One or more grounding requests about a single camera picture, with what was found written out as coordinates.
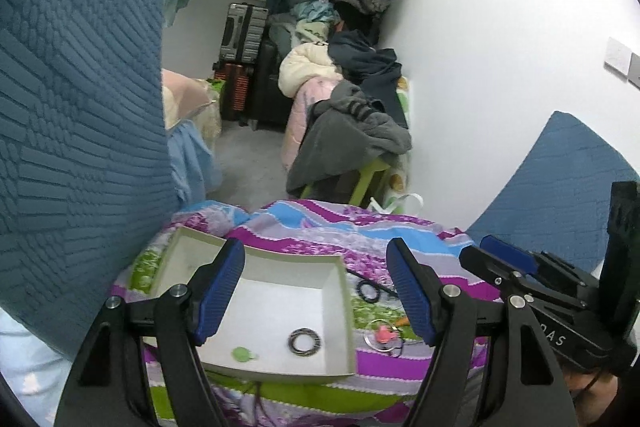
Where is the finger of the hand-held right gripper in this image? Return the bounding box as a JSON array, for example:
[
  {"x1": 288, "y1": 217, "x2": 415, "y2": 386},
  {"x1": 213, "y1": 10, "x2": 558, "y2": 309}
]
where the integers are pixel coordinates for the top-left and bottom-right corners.
[
  {"x1": 459, "y1": 245, "x2": 587, "y2": 310},
  {"x1": 481, "y1": 234, "x2": 601, "y2": 303}
]

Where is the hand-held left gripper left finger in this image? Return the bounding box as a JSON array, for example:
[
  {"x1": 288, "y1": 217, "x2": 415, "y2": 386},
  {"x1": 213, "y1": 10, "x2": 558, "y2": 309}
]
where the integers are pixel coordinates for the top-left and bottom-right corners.
[{"x1": 54, "y1": 237, "x2": 247, "y2": 427}]

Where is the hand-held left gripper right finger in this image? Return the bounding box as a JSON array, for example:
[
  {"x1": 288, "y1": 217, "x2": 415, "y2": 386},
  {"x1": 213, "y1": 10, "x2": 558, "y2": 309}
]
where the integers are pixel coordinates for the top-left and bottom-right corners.
[{"x1": 386, "y1": 237, "x2": 581, "y2": 427}]

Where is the black coil hair tie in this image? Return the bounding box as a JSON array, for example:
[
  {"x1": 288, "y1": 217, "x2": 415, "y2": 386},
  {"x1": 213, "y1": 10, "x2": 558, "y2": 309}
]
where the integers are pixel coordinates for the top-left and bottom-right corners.
[{"x1": 356, "y1": 281, "x2": 383, "y2": 306}]

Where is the white cardboard box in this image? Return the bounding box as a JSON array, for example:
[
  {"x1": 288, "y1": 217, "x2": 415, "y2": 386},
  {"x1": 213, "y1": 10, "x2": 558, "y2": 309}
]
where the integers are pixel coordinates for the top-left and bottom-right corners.
[{"x1": 149, "y1": 227, "x2": 357, "y2": 380}]

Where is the thin black hair stick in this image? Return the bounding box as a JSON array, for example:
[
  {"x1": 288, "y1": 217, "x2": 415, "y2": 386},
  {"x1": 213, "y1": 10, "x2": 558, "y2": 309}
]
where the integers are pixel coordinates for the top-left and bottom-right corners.
[{"x1": 344, "y1": 268, "x2": 398, "y2": 297}]

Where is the pink charm on metal rings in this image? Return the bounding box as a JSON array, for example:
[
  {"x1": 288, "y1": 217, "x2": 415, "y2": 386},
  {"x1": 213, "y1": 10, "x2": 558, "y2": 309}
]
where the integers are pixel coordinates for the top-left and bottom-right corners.
[{"x1": 364, "y1": 318, "x2": 405, "y2": 358}]

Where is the white plastic bag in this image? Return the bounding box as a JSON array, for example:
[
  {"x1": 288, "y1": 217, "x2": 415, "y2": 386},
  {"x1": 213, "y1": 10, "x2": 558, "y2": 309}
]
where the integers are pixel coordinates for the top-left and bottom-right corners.
[{"x1": 370, "y1": 193, "x2": 425, "y2": 215}]

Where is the purple floral blanket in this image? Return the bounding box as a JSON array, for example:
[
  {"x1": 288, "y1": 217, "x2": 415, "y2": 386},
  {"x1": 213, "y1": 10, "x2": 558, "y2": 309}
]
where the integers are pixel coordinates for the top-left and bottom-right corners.
[{"x1": 107, "y1": 199, "x2": 501, "y2": 427}]

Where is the green plastic stool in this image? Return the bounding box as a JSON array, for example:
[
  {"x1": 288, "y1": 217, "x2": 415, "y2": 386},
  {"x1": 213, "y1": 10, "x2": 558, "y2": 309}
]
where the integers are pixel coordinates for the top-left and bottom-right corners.
[{"x1": 300, "y1": 157, "x2": 392, "y2": 208}]

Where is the floral printed bag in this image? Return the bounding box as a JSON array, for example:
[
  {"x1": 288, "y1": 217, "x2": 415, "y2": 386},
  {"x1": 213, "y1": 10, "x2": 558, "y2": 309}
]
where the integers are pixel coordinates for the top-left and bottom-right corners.
[{"x1": 387, "y1": 77, "x2": 415, "y2": 208}]

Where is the light blue cloth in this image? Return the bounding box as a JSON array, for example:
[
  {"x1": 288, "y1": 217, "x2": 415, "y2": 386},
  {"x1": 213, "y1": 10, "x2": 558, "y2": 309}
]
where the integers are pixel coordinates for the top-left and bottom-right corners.
[{"x1": 167, "y1": 119, "x2": 223, "y2": 202}]

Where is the grey hoodie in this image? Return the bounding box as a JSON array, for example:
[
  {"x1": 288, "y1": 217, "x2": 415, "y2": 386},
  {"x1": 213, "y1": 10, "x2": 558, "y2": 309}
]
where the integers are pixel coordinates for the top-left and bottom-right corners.
[{"x1": 286, "y1": 81, "x2": 412, "y2": 198}]

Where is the pink quilt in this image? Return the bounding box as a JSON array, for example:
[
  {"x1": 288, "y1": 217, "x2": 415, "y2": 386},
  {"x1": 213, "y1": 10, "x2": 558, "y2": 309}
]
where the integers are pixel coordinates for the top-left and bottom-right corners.
[{"x1": 280, "y1": 77, "x2": 346, "y2": 172}]

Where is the beige pink cushion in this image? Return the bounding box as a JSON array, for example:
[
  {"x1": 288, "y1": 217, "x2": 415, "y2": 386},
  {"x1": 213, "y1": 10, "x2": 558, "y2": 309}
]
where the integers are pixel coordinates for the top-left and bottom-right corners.
[{"x1": 161, "y1": 69, "x2": 223, "y2": 142}]

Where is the red ribbed suitcase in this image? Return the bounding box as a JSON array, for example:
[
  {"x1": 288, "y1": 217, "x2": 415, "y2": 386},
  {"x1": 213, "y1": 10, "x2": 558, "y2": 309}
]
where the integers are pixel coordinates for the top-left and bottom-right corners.
[{"x1": 220, "y1": 63, "x2": 251, "y2": 122}]

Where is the light blue printed sheet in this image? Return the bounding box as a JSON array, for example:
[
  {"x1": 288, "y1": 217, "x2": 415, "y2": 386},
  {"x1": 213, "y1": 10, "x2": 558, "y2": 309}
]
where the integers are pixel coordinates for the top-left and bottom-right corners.
[{"x1": 0, "y1": 307, "x2": 76, "y2": 427}]

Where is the black suitcase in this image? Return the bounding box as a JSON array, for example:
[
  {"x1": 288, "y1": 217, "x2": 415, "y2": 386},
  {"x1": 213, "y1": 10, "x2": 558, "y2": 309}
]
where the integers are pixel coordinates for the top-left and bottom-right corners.
[{"x1": 247, "y1": 38, "x2": 296, "y2": 130}]

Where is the navy garment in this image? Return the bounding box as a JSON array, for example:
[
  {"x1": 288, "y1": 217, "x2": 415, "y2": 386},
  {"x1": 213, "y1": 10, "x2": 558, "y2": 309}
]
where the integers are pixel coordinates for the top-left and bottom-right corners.
[{"x1": 327, "y1": 29, "x2": 408, "y2": 128}]

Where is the cream puffy jacket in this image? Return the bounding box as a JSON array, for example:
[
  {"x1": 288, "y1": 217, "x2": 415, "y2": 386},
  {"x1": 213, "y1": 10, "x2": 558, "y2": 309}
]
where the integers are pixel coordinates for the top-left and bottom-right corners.
[{"x1": 278, "y1": 42, "x2": 346, "y2": 98}]

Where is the grey hard suitcase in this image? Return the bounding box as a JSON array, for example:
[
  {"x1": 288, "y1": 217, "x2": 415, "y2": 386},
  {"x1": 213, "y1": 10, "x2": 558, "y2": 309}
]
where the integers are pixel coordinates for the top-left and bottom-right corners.
[{"x1": 218, "y1": 3, "x2": 269, "y2": 62}]

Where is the pile of mixed clothes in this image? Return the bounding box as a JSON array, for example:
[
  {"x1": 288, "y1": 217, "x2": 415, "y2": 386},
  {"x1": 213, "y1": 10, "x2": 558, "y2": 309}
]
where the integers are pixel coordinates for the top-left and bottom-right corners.
[{"x1": 270, "y1": 0, "x2": 401, "y2": 48}]

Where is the black ring bracelet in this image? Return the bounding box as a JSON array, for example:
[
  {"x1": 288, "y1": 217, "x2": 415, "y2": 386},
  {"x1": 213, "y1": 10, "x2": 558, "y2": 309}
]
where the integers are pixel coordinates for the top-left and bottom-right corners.
[{"x1": 287, "y1": 328, "x2": 323, "y2": 356}]

